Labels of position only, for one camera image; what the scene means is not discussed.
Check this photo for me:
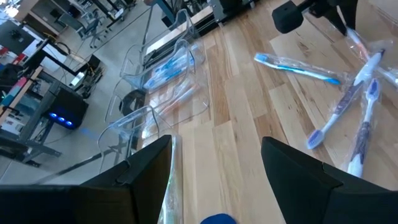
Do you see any black workbench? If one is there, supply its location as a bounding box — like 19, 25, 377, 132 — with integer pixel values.
90, 0, 137, 23

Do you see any blue toothbrush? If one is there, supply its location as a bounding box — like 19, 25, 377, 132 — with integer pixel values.
254, 52, 342, 86
164, 45, 198, 68
144, 63, 190, 90
155, 51, 195, 75

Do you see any blue cloth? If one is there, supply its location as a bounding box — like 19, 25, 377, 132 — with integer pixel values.
200, 213, 237, 224

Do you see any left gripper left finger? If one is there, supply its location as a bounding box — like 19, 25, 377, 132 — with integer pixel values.
0, 135, 173, 224

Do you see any blue-legged side table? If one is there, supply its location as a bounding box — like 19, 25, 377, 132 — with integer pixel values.
142, 0, 177, 21

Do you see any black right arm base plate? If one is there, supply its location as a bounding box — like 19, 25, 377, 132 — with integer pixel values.
211, 0, 259, 23

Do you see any green toothbrush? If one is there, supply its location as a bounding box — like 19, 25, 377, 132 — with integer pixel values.
157, 134, 184, 224

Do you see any purple toothbrush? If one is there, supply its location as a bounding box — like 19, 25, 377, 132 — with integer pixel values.
346, 77, 382, 179
306, 49, 386, 150

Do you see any grey metal desk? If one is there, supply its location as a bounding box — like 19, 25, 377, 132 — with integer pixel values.
0, 67, 63, 166

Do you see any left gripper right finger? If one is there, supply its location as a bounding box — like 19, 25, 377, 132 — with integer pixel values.
261, 136, 398, 224

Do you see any black computer with pink lights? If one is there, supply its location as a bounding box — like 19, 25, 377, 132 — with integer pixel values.
46, 88, 90, 130

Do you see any grey office chair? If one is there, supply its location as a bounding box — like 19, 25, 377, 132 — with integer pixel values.
76, 15, 105, 49

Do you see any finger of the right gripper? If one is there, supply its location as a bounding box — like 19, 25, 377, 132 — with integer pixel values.
325, 7, 348, 37
340, 0, 359, 32

